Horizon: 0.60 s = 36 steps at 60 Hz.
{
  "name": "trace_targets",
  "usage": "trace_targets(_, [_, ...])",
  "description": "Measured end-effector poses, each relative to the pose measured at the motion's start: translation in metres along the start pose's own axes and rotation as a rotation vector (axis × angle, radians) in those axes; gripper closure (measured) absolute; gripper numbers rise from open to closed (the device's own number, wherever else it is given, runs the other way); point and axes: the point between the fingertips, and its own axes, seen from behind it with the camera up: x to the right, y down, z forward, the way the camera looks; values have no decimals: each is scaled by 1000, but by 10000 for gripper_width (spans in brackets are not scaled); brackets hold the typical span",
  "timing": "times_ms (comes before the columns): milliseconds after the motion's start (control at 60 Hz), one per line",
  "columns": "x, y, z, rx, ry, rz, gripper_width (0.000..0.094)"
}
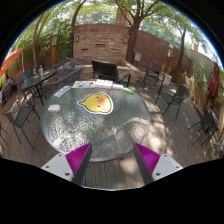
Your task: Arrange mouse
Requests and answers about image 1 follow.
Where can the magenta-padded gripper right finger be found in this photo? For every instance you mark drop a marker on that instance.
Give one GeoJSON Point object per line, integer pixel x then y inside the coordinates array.
{"type": "Point", "coordinates": [148, 160]}

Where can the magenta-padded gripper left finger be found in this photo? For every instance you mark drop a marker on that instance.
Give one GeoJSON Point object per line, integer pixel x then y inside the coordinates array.
{"type": "Point", "coordinates": [77, 160]}

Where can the yellow duck-shaped mouse pad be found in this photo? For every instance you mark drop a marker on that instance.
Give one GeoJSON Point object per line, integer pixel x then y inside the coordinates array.
{"type": "Point", "coordinates": [96, 103]}

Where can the black metal patio chair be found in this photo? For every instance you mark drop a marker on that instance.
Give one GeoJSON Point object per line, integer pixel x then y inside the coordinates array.
{"type": "Point", "coordinates": [155, 68]}
{"type": "Point", "coordinates": [206, 121]}

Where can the white licence plate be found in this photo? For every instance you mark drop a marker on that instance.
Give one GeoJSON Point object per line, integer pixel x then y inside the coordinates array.
{"type": "Point", "coordinates": [62, 91]}

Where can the black metal mesh chair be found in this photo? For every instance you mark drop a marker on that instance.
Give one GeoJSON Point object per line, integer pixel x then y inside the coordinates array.
{"type": "Point", "coordinates": [178, 93]}
{"type": "Point", "coordinates": [21, 115]}

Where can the small green marker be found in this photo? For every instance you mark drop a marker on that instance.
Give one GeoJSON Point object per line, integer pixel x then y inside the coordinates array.
{"type": "Point", "coordinates": [128, 90]}

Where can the colourful sticker sheet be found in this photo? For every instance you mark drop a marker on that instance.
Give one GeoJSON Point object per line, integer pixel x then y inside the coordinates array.
{"type": "Point", "coordinates": [83, 84]}

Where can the white flat box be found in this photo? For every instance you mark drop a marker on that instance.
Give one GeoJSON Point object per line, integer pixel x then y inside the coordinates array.
{"type": "Point", "coordinates": [99, 83]}
{"type": "Point", "coordinates": [108, 84]}

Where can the small white striped box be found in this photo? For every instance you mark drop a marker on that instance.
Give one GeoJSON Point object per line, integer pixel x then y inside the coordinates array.
{"type": "Point", "coordinates": [117, 86]}

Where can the dark wicker patio chair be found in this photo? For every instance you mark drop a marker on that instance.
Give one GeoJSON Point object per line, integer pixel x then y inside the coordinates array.
{"type": "Point", "coordinates": [63, 64]}
{"type": "Point", "coordinates": [65, 80]}

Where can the white square planter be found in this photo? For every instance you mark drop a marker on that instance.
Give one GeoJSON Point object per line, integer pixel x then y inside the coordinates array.
{"type": "Point", "coordinates": [165, 79]}

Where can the dark round patio table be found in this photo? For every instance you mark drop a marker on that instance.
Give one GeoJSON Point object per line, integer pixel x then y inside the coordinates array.
{"type": "Point", "coordinates": [38, 77]}

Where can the black slatted wooden chair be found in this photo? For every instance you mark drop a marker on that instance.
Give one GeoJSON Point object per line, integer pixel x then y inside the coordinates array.
{"type": "Point", "coordinates": [105, 70]}

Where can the clear drink bottle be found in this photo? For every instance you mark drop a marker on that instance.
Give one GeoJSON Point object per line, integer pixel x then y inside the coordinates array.
{"type": "Point", "coordinates": [41, 70]}

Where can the blue-backed patio chair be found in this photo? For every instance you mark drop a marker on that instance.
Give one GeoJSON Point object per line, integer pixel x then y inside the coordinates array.
{"type": "Point", "coordinates": [25, 76]}

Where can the dark red closed umbrella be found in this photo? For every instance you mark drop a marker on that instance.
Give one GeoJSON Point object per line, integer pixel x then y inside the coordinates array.
{"type": "Point", "coordinates": [214, 83]}

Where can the person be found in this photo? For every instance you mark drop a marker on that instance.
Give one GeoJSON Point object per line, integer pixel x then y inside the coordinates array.
{"type": "Point", "coordinates": [9, 82]}

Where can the tree with forked trunk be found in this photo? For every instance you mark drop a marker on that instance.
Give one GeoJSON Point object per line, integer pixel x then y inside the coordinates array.
{"type": "Point", "coordinates": [132, 43]}

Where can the orange patio umbrella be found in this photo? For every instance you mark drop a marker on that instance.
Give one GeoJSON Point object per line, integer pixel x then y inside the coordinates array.
{"type": "Point", "coordinates": [10, 60]}

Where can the wooden lamp post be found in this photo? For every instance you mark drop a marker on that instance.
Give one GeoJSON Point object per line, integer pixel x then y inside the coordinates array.
{"type": "Point", "coordinates": [167, 60]}
{"type": "Point", "coordinates": [54, 50]}

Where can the grey wall utility box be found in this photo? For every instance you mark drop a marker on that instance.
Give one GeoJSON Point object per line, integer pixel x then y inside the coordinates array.
{"type": "Point", "coordinates": [137, 57]}

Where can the black wall lamp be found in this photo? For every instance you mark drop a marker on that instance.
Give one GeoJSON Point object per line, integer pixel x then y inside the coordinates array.
{"type": "Point", "coordinates": [125, 40]}
{"type": "Point", "coordinates": [77, 38]}

